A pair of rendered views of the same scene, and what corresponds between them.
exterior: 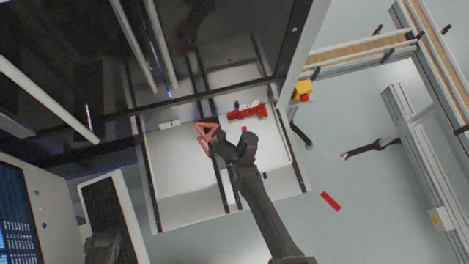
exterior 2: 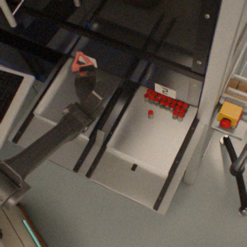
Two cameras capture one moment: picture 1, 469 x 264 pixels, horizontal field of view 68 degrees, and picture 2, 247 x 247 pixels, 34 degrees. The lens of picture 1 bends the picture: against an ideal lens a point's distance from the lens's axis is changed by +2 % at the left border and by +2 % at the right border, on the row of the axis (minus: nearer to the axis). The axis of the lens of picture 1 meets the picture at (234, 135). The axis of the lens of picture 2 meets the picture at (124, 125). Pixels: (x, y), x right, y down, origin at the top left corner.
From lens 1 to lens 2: 0.55 m
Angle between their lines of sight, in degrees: 20
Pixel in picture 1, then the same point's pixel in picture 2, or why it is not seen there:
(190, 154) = not seen: hidden behind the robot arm
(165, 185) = (49, 111)
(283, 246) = (16, 159)
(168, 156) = (72, 90)
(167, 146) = not seen: hidden behind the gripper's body
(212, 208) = (67, 157)
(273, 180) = (138, 177)
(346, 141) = not seen: outside the picture
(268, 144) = (162, 144)
